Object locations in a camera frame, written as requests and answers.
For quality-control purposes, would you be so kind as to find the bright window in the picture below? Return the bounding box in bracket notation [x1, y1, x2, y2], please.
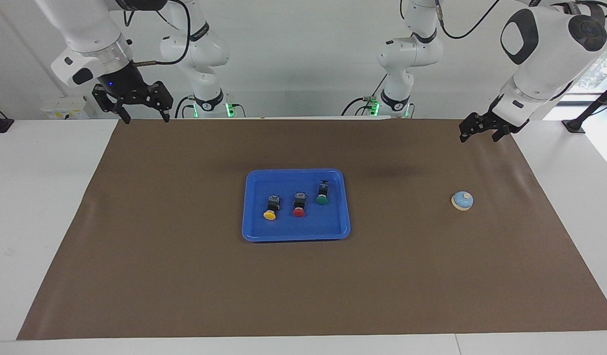
[570, 39, 607, 97]

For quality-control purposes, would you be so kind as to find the yellow push button switch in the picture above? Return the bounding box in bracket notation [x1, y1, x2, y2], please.
[263, 195, 282, 220]

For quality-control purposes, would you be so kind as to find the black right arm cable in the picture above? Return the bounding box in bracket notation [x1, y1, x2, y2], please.
[124, 0, 192, 67]

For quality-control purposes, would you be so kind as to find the black base cable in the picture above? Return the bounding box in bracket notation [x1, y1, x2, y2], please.
[174, 95, 196, 119]
[341, 74, 387, 117]

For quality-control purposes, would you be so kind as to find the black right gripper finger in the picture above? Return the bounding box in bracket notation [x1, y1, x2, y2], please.
[153, 81, 174, 123]
[92, 85, 132, 125]

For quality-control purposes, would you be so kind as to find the black left base cable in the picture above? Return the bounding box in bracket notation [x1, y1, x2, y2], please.
[341, 74, 387, 117]

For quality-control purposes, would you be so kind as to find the black camera stand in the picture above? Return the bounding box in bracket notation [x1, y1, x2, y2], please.
[562, 79, 607, 134]

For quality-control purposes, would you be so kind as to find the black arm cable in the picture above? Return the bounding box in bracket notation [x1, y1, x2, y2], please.
[434, 0, 607, 102]
[124, 0, 192, 67]

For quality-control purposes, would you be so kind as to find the light blue call bell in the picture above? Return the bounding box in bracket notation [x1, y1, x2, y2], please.
[451, 191, 474, 211]

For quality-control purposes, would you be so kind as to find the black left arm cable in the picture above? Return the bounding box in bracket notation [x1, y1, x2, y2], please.
[434, 0, 607, 102]

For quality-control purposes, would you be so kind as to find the brown table mat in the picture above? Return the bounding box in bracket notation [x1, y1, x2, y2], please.
[16, 118, 607, 341]

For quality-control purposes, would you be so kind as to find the black right base cable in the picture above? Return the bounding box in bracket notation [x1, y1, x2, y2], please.
[174, 95, 196, 119]

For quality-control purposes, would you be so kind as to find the white power socket box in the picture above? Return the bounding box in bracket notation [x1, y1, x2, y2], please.
[41, 96, 93, 120]

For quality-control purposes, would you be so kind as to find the blue plastic tray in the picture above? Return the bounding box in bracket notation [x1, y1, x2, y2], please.
[241, 169, 351, 243]

